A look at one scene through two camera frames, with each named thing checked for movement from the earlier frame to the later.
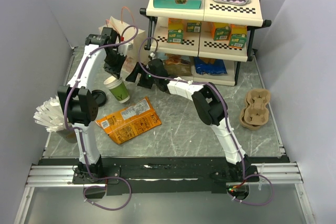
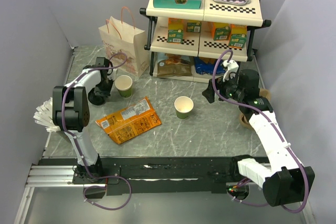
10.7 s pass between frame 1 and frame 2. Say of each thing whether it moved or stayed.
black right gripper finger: moved
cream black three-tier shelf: stayed
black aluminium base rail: stayed
